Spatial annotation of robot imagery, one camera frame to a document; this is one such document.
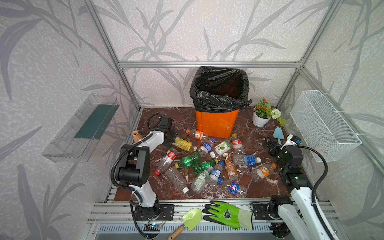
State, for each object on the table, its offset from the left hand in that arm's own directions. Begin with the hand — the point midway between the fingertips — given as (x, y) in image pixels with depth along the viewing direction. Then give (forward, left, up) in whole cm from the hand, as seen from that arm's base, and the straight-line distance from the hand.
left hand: (177, 131), depth 97 cm
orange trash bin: (+9, -27, -4) cm, 28 cm away
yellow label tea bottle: (-8, -4, -2) cm, 9 cm away
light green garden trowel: (-47, -11, -6) cm, 49 cm away
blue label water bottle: (-18, -43, -2) cm, 47 cm away
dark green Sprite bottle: (-16, -9, -8) cm, 20 cm away
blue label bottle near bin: (-10, -20, -3) cm, 22 cm away
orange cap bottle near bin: (0, -14, -3) cm, 15 cm away
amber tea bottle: (-24, -33, -1) cm, 41 cm away
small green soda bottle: (-24, -15, -1) cm, 28 cm away
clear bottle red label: (-16, +2, -2) cm, 16 cm away
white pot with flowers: (+14, -59, +4) cm, 60 cm away
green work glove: (-45, -29, -5) cm, 54 cm away
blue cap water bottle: (-29, -23, -3) cm, 37 cm away
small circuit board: (-50, +7, -8) cm, 52 cm away
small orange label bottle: (-25, -51, -1) cm, 57 cm away
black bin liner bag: (+26, -28, +14) cm, 41 cm away
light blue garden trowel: (+3, -71, -6) cm, 71 cm away
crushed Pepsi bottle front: (-35, -34, -1) cm, 49 cm away
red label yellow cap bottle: (-7, -39, -1) cm, 39 cm away
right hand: (-12, -54, +14) cm, 57 cm away
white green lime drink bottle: (-9, -30, -3) cm, 32 cm away
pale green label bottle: (-30, -16, -1) cm, 34 cm away
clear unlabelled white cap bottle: (-29, -3, -5) cm, 29 cm away
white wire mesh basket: (-16, -69, +29) cm, 76 cm away
